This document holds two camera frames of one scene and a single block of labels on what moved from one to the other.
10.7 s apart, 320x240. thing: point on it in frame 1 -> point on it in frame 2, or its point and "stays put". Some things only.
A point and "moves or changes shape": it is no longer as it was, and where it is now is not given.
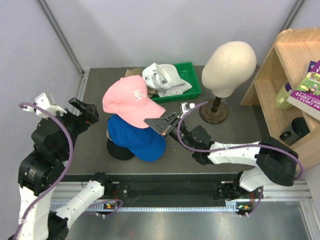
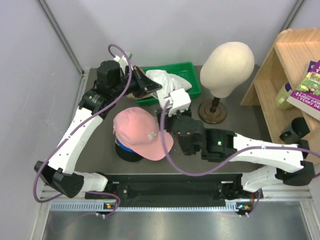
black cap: x=120 y=153 moves or changes shape
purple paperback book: x=306 y=98 stays put
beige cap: x=134 y=72 moves or changes shape
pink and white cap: x=127 y=98 moves or changes shape
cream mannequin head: x=232 y=64 stays put
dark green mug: x=299 y=129 stays put
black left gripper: x=91 y=116 -> x=144 y=84
